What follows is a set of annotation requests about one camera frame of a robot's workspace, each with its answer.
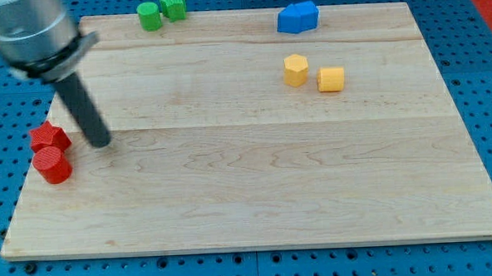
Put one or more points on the yellow cylinder block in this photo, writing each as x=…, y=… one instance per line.
x=330, y=79

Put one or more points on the blue cube block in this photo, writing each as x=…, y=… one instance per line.
x=289, y=20

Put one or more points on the wooden board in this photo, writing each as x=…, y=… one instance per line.
x=212, y=152

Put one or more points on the green cylinder block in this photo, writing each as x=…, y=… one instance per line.
x=149, y=16

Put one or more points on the blue pentagon block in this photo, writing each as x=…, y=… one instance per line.
x=309, y=15

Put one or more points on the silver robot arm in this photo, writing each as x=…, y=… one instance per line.
x=40, y=39

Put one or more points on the green star block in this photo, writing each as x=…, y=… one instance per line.
x=174, y=10

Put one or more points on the yellow hexagon block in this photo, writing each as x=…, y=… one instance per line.
x=295, y=70

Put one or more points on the red star block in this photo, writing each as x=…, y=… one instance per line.
x=49, y=135

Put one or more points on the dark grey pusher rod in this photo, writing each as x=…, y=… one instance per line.
x=79, y=104

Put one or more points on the red cylinder block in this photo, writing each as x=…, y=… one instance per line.
x=52, y=164

